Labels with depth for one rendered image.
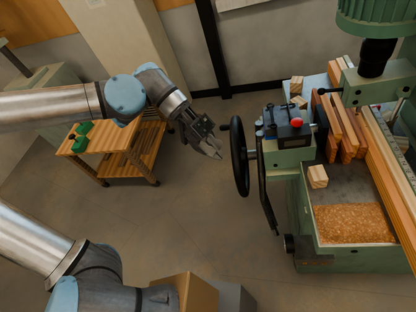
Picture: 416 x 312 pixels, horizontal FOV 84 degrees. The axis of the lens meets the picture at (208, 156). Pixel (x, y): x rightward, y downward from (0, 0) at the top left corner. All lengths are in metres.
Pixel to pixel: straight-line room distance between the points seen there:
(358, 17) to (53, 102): 0.61
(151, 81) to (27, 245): 0.54
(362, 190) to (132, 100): 0.58
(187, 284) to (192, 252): 0.97
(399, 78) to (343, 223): 0.34
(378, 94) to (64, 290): 0.82
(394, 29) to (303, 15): 1.56
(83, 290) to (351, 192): 0.65
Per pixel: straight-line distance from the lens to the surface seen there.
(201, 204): 1.70
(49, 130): 2.70
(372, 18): 0.53
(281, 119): 0.65
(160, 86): 0.74
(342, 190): 0.66
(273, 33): 2.10
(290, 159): 0.68
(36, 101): 0.60
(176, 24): 2.14
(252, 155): 0.81
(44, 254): 0.77
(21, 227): 0.78
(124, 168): 1.96
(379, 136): 0.71
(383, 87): 0.68
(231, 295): 0.94
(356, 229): 0.59
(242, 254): 1.53
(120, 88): 0.58
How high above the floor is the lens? 1.47
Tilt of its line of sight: 50 degrees down
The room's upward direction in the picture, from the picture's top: 24 degrees counter-clockwise
